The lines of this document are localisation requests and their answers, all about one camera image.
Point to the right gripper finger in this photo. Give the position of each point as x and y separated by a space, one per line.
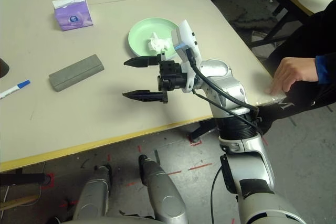
144 61
147 96

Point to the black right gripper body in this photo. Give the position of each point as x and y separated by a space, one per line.
173 77

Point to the white tissue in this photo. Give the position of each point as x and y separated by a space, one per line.
157 43

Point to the green plate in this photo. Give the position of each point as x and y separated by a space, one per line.
139 37

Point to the grey glasses case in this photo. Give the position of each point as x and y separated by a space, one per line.
76 73

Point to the bystander forearm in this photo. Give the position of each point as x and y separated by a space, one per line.
326 69

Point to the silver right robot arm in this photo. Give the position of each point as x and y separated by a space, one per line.
223 77

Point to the bystander bare hand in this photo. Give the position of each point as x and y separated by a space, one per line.
296 70

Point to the black table base tube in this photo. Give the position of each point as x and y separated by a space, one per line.
23 179
203 129

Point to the purple tissue pack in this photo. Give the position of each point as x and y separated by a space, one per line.
73 19

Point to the silver robot right leg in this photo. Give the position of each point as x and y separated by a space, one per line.
164 195

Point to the silver robot leg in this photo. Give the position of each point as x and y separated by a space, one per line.
93 195
164 195

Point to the clear plastic wrap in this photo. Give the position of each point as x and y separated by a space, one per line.
273 100

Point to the silver robot left leg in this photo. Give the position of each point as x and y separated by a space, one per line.
93 195

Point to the grey robot torso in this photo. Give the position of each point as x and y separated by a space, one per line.
105 220

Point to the white marker blue cap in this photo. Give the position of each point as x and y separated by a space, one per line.
15 87

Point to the bystander black clothed body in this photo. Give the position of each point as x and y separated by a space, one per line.
302 37

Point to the black plastic cup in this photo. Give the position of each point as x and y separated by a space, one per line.
3 69

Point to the black sneaker white sole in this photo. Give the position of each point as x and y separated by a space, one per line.
53 220

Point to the wooden stick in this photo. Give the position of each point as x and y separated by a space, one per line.
18 201

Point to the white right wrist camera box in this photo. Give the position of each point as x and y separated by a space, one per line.
186 37

